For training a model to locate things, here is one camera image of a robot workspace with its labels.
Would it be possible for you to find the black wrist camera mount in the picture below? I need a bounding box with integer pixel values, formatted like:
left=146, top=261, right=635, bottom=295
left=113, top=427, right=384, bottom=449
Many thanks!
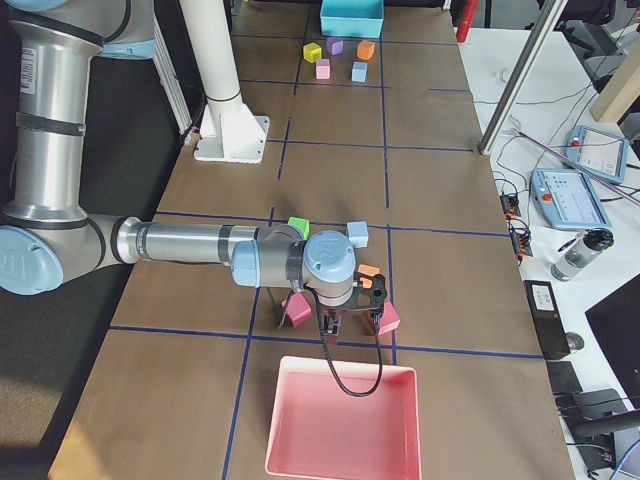
left=344, top=272, right=387, bottom=329

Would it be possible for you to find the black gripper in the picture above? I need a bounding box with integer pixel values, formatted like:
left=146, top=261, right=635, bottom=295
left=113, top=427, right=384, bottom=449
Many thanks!
left=320, top=308, right=342, bottom=336

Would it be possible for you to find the red fire extinguisher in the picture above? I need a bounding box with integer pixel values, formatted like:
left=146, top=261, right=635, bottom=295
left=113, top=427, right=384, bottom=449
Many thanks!
left=456, top=0, right=479, bottom=43

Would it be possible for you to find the blue bin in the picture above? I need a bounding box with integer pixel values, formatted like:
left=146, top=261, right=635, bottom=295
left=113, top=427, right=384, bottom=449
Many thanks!
left=320, top=0, right=384, bottom=39

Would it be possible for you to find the purple far block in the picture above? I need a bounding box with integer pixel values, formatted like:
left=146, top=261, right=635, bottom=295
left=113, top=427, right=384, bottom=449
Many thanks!
left=326, top=37, right=344, bottom=56

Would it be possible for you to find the small electronics board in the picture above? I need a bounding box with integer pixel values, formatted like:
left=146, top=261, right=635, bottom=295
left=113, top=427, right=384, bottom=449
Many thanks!
left=500, top=193, right=521, bottom=219

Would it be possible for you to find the aluminium frame post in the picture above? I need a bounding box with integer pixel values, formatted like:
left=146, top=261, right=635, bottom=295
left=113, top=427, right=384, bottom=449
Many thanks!
left=478, top=0, right=568, bottom=156

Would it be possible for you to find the magenta block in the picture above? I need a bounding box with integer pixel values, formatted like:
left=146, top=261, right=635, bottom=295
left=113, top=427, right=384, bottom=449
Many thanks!
left=281, top=292, right=312, bottom=327

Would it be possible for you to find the orange far block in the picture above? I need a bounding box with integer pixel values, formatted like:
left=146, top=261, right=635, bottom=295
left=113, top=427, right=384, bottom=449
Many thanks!
left=356, top=40, right=376, bottom=61

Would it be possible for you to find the black monitor corner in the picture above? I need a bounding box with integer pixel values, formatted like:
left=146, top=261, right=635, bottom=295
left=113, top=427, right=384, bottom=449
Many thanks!
left=586, top=283, right=639, bottom=397

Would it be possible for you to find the black power box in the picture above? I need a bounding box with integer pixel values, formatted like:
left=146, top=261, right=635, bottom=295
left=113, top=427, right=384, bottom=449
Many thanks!
left=523, top=280, right=570, bottom=360

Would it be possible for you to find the pink tray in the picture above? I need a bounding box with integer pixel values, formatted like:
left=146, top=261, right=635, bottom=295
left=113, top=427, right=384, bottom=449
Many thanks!
left=265, top=356, right=422, bottom=479

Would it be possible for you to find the yellow block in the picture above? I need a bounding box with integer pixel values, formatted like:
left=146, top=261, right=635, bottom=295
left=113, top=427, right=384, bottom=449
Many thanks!
left=302, top=42, right=322, bottom=64

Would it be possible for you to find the near teach pendant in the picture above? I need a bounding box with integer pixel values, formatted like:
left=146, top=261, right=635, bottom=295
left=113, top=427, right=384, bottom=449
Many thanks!
left=530, top=168, right=612, bottom=230

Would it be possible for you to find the light blue block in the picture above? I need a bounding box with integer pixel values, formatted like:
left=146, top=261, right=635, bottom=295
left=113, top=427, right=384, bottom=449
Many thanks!
left=351, top=61, right=368, bottom=83
left=346, top=221, right=369, bottom=249

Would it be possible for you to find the teach pendant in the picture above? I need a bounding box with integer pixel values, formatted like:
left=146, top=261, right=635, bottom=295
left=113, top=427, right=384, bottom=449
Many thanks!
left=530, top=168, right=612, bottom=230
left=566, top=125, right=629, bottom=184

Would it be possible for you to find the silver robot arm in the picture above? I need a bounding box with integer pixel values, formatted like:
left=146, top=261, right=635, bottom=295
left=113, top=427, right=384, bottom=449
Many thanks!
left=1, top=1, right=358, bottom=333

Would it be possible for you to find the clear water bottle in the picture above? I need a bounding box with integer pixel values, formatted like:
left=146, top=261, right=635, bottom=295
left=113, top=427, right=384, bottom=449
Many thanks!
left=550, top=228, right=614, bottom=282

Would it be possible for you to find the green block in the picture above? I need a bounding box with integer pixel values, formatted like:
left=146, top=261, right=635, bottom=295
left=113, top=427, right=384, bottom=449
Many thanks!
left=287, top=216, right=310, bottom=240

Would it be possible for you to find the white pole with base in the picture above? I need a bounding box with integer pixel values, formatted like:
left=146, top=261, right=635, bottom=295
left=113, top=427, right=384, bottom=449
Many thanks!
left=180, top=0, right=270, bottom=164

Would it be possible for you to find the red block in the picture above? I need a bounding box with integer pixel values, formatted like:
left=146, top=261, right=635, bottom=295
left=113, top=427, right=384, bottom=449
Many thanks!
left=371, top=301, right=400, bottom=335

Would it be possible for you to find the orange near block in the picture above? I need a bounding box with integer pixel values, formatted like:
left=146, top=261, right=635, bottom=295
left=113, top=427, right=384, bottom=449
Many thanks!
left=357, top=264, right=380, bottom=289

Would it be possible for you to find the pink far block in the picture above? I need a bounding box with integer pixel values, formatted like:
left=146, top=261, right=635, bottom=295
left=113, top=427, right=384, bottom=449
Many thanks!
left=315, top=59, right=331, bottom=80

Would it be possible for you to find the far teach pendant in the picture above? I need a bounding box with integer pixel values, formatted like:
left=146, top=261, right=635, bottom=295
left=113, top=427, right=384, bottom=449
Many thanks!
left=566, top=125, right=629, bottom=184

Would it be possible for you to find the orange block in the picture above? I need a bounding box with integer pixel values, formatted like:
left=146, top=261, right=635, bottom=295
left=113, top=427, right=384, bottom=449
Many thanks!
left=357, top=264, right=380, bottom=289
left=356, top=40, right=376, bottom=61

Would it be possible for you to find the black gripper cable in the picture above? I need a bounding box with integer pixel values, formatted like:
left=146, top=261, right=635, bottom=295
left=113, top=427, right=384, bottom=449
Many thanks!
left=294, top=284, right=384, bottom=399

